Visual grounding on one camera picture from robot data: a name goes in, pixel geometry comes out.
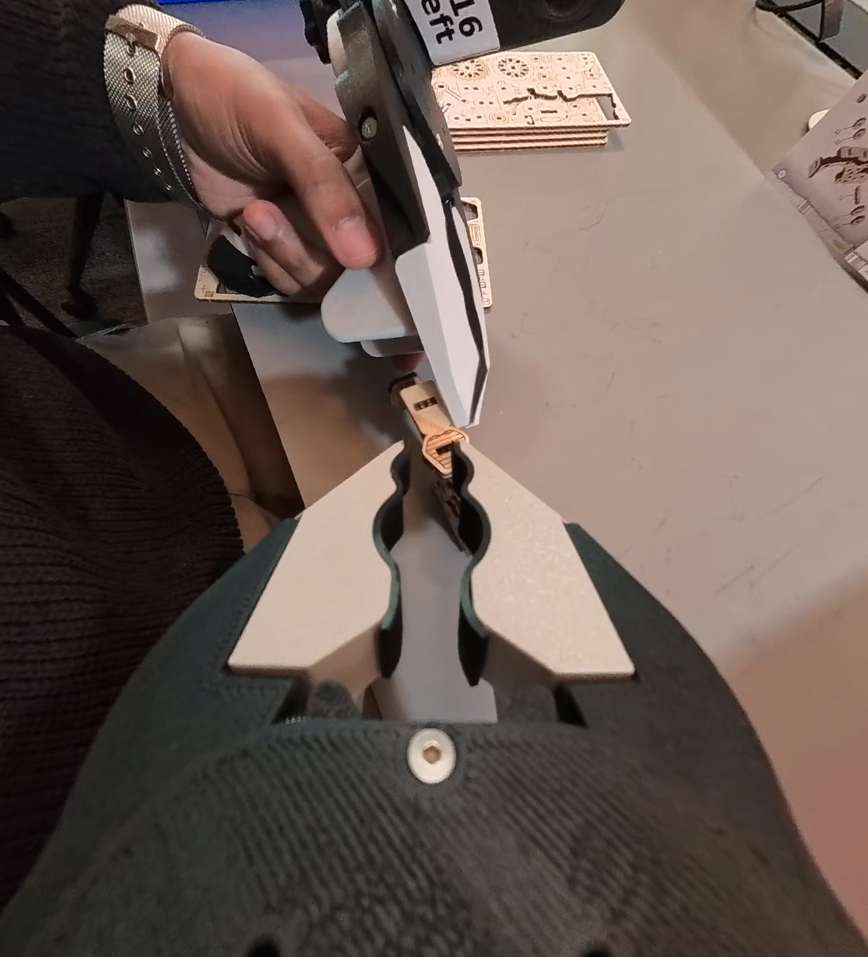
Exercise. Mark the stack of wooden sheets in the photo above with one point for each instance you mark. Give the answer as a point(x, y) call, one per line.
point(546, 97)

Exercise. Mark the grey mesh watch band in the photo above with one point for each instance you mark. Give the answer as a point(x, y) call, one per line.
point(139, 112)

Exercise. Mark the wooden puzzle sheet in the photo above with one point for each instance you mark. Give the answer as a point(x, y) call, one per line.
point(482, 254)

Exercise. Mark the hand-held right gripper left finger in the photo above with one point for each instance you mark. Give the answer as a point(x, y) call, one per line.
point(329, 590)

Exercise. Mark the person's left forearm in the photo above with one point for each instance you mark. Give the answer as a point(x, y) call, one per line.
point(23, 97)

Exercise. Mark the person's left hand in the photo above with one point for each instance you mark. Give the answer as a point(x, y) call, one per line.
point(254, 149)

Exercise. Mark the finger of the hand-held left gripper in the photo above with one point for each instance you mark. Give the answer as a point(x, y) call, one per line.
point(438, 314)
point(481, 329)

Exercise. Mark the wooden model part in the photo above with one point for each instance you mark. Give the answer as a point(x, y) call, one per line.
point(438, 441)

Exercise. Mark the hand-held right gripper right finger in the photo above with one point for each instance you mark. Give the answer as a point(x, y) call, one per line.
point(546, 590)

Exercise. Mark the grey desk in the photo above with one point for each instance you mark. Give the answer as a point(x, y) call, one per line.
point(628, 336)

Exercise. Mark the assembly instruction booklet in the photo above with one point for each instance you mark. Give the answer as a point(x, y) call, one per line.
point(860, 187)

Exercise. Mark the black chair legs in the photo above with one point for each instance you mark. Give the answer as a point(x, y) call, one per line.
point(83, 247)

